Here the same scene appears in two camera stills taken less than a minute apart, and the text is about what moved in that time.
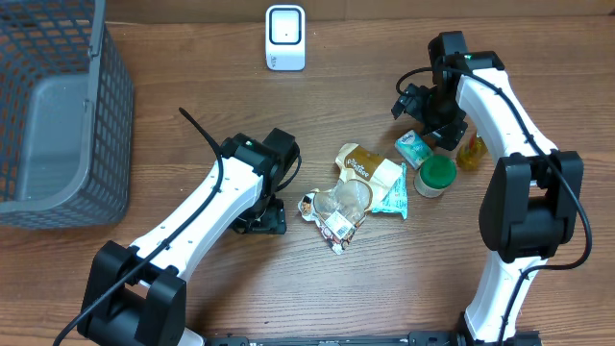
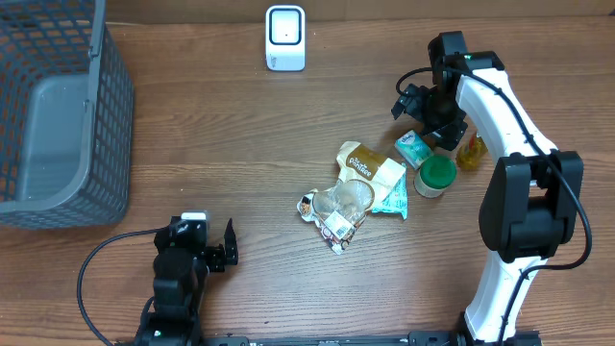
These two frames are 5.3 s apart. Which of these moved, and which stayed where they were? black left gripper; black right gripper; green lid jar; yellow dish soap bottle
Moved: black left gripper
Stayed: green lid jar; black right gripper; yellow dish soap bottle
